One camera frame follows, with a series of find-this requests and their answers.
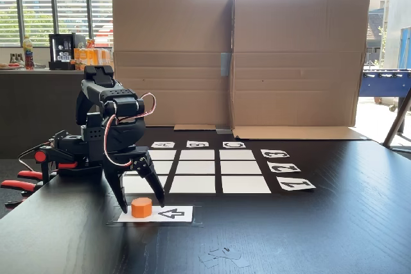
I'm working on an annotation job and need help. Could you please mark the orange round token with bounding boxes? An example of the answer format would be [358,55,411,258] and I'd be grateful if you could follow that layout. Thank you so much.
[130,197,153,219]

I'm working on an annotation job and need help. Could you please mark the white nine-square grid sheet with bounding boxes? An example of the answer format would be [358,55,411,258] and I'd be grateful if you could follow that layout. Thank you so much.
[121,149,272,194]

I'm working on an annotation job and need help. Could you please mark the white arrow paper sheet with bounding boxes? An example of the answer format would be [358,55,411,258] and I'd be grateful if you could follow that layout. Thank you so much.
[117,205,194,223]

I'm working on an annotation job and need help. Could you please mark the black clamp red knob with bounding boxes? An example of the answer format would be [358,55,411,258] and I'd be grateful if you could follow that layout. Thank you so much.
[34,145,80,188]

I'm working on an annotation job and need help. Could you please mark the orange juice carton pack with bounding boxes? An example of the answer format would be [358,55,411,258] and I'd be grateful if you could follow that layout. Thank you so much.
[96,47,112,70]

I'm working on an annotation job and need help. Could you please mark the dark grey counter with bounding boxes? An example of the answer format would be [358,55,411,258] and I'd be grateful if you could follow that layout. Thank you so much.
[0,68,113,159]

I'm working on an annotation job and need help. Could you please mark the black glass-door cabinet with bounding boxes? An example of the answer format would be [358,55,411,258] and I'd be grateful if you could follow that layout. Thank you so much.
[48,32,87,71]

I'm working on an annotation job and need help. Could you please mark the brown cardboard box panel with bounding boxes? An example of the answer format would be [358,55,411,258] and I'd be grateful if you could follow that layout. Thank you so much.
[230,0,371,141]
[110,0,235,132]

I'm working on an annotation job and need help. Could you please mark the clear plastic scraps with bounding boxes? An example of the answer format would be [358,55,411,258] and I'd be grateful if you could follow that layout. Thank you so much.
[198,246,251,269]

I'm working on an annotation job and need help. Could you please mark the grey tape strip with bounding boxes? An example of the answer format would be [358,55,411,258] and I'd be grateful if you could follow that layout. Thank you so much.
[220,51,232,78]

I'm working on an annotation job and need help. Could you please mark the iced tea bottle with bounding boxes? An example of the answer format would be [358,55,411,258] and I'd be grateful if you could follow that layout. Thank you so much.
[22,35,35,71]

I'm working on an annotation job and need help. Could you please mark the paper label number 3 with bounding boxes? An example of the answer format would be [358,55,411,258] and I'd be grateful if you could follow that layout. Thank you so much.
[260,149,290,159]

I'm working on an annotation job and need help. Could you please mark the paper label number 2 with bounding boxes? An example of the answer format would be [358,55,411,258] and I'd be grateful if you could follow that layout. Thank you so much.
[267,162,302,173]

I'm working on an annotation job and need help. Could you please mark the blue foosball table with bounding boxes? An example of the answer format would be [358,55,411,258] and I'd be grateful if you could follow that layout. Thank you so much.
[358,68,411,113]

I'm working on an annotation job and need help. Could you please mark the slanted wooden table leg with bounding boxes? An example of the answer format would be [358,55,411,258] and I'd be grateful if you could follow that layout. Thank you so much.
[382,89,411,148]

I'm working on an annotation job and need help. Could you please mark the red-white servo cable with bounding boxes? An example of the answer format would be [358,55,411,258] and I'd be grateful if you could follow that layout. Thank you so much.
[102,92,157,167]

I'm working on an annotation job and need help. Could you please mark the red-handled spring clamp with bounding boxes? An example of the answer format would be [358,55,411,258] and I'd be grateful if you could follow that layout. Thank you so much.
[0,180,44,208]
[17,170,44,181]

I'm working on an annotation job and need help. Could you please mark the thin base power cable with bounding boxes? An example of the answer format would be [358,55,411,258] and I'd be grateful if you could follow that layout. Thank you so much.
[17,141,54,172]

